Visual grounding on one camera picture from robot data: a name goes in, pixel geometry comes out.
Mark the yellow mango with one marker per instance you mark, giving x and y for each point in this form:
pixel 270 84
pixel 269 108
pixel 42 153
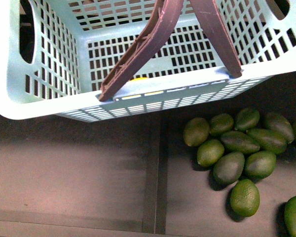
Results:
pixel 138 87

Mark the black avocado tray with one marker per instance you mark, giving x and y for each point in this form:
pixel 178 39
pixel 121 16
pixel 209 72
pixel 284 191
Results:
pixel 195 204

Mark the light teal plastic basket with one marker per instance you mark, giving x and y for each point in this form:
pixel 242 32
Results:
pixel 72 57

